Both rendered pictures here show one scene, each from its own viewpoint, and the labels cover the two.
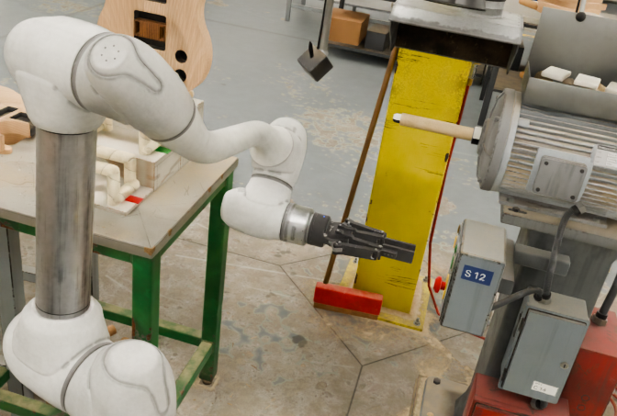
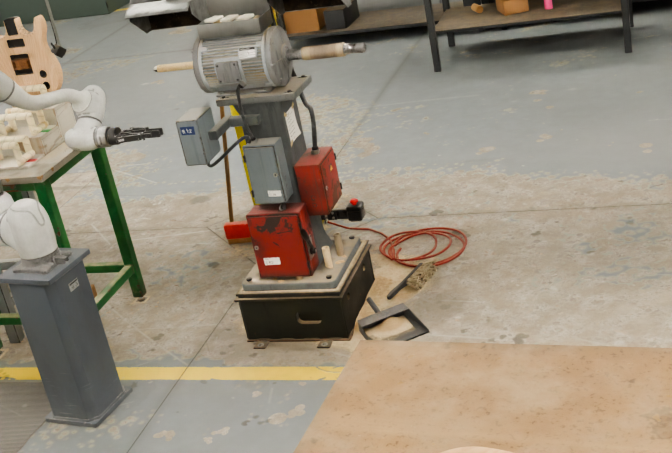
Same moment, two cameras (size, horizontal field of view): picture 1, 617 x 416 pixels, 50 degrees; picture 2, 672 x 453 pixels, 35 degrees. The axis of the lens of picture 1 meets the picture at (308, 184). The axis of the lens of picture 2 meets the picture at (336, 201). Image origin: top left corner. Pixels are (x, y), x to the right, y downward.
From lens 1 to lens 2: 333 cm
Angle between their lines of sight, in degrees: 9
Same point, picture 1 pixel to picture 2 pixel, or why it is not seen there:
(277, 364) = (194, 280)
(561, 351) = (269, 166)
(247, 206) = (75, 134)
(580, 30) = not seen: outside the picture
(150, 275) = (46, 193)
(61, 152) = not seen: outside the picture
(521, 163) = (210, 71)
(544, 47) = (213, 6)
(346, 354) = (248, 263)
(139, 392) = (26, 214)
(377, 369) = not seen: hidden behind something
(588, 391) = (312, 192)
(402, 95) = not seen: hidden behind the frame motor
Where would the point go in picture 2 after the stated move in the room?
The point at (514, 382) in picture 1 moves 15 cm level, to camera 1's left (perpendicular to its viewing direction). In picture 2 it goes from (259, 196) to (225, 200)
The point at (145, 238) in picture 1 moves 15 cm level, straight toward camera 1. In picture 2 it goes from (37, 173) to (35, 185)
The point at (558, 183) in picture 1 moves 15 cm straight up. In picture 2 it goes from (227, 74) to (219, 39)
